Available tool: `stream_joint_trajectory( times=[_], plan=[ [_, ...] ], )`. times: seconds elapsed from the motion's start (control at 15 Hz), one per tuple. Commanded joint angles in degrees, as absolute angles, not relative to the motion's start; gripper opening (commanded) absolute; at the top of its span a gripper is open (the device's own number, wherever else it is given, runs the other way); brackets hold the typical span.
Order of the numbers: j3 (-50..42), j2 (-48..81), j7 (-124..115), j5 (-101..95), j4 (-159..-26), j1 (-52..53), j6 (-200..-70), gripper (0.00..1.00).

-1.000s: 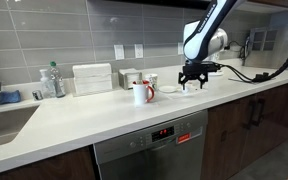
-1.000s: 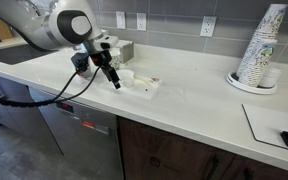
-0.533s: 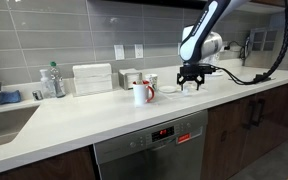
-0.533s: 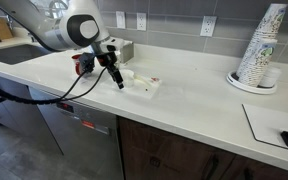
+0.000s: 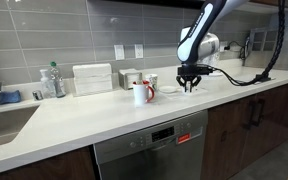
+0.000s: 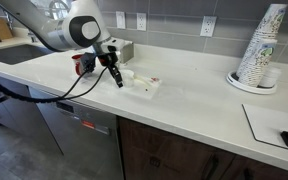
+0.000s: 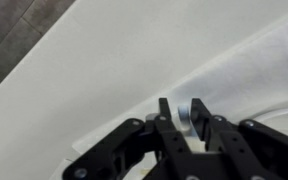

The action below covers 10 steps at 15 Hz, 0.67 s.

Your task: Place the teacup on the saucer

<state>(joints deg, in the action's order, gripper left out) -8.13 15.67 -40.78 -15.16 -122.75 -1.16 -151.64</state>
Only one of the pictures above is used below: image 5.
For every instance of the white outlet with plug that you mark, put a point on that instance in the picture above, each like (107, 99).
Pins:
(223, 46)

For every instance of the stack of white paper towels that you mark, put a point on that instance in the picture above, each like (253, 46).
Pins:
(92, 78)

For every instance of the white wall outlet plate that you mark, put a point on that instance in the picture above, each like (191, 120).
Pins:
(138, 51)
(119, 52)

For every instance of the small metal cup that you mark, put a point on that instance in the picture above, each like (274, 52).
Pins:
(37, 95)

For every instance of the blue sponge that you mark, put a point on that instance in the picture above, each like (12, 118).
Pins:
(9, 96)

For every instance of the metal napkin dispenser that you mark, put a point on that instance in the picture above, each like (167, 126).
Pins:
(128, 79)

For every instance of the stainless steel dishwasher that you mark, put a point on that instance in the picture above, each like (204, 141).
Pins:
(150, 153)

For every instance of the steel sink basin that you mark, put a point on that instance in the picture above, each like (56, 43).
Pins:
(4, 126)

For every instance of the grey metal frame rack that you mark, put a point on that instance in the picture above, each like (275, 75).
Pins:
(260, 31)

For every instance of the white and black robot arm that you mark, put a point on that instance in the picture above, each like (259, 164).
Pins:
(197, 33)

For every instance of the white saucer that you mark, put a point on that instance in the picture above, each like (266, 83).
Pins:
(168, 89)

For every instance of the clear soap dispenser bottle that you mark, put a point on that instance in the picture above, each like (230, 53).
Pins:
(46, 85)

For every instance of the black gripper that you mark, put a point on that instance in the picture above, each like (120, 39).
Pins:
(190, 71)

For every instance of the white paper towel sheet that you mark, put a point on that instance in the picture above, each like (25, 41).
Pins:
(179, 96)

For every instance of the dark wood double-door cabinet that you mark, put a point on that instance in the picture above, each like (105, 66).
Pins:
(230, 140)

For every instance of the plastic bottle with green cap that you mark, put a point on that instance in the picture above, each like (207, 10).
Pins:
(58, 83)

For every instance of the patterned paper cup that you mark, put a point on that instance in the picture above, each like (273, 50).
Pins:
(152, 80)

